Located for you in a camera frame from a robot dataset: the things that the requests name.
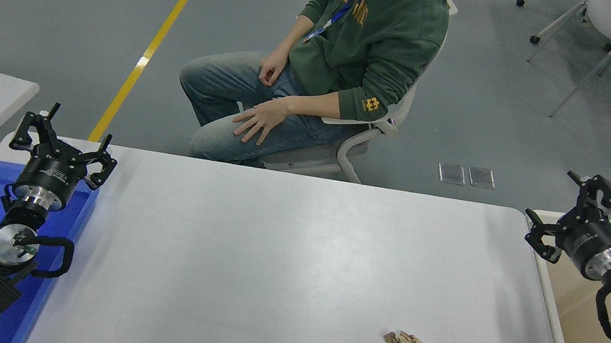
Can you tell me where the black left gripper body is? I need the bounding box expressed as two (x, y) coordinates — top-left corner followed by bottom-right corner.
(14, 148), (84, 203)

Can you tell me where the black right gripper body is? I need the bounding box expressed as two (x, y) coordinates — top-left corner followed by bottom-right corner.
(555, 216), (611, 276)

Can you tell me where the person's left hand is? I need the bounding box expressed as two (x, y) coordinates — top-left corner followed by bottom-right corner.
(229, 92), (296, 151)

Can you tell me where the person's right hand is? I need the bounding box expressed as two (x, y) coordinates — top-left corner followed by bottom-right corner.
(257, 49), (290, 89)

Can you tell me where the clear floor plate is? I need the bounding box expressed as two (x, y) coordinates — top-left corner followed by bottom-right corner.
(465, 166), (497, 190)
(436, 162), (468, 187)

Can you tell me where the grey white office chair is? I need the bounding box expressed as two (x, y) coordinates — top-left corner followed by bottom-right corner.
(229, 0), (461, 195)

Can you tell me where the person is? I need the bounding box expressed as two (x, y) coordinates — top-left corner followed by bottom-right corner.
(168, 0), (454, 191)

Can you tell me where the white rolling table frame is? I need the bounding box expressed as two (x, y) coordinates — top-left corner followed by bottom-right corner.
(509, 0), (587, 52)

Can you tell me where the blue lanyard with badge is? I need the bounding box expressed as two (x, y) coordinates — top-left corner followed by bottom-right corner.
(304, 0), (389, 52)

